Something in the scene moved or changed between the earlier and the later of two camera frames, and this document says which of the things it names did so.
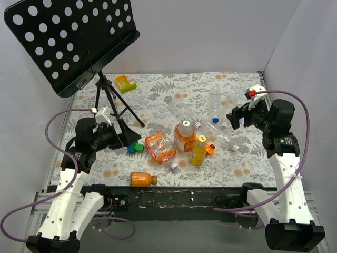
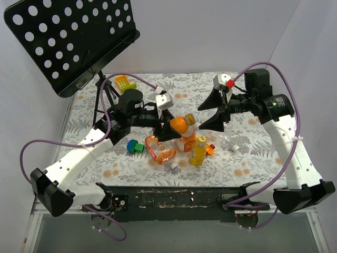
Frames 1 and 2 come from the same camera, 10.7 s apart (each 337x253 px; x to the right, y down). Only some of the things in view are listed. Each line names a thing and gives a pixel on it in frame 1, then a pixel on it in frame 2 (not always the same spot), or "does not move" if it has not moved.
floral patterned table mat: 181,119 does not move
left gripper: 120,136 to 160,122
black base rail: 214,203 does not move
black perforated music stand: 72,40 does not move
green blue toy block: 135,147 does not move
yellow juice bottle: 197,156 does not move
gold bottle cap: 154,179 to 189,118
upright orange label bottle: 185,137 does not move
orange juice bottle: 140,179 to 179,123
